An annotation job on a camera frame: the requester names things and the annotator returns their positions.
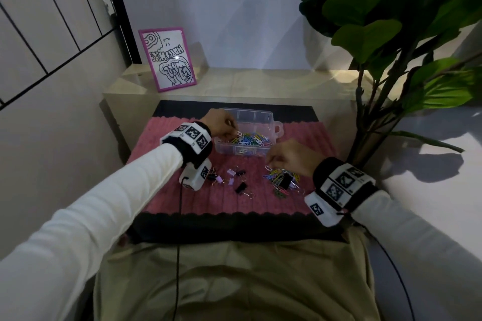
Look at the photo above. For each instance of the black wristband with markers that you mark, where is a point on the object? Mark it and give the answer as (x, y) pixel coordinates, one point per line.
(342, 183)
(188, 140)

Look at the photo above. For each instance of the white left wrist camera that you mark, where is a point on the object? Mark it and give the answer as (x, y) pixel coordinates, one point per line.
(196, 176)

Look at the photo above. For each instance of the person's right forearm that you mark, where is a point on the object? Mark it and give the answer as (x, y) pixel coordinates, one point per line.
(418, 253)

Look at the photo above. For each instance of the black binder clip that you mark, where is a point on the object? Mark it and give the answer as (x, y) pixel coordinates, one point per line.
(211, 176)
(284, 181)
(240, 173)
(241, 188)

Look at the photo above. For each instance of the pink ribbed mat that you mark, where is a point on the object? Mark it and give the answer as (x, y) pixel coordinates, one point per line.
(226, 202)

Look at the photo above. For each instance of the green leafy plant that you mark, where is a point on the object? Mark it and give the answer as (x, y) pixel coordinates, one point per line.
(369, 1)

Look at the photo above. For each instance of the person's olive trousers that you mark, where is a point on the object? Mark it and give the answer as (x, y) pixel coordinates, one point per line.
(233, 279)

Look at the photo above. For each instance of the black left wristband with markers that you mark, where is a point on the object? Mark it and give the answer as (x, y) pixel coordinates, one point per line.
(188, 140)

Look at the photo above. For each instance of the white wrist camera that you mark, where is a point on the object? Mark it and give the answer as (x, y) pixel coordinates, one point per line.
(196, 176)
(322, 209)

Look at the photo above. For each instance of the person's right hand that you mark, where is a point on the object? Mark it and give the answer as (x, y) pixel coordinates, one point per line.
(293, 159)

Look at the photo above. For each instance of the beige wooden shelf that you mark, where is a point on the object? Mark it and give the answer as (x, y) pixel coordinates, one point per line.
(271, 83)

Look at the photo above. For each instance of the person's left forearm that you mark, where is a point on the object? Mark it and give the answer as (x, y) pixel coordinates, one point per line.
(83, 230)

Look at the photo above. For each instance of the transparent storage box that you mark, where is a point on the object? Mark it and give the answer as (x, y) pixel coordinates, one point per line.
(260, 117)

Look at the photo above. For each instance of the black right wristband with markers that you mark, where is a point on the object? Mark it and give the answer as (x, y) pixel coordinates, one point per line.
(342, 183)

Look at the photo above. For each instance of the pink framed drawing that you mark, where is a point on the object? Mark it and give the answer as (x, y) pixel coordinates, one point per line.
(167, 59)

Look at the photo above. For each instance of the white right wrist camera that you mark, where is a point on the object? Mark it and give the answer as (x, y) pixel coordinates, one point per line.
(322, 209)

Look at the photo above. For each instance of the person's left hand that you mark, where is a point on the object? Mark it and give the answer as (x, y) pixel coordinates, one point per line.
(218, 123)

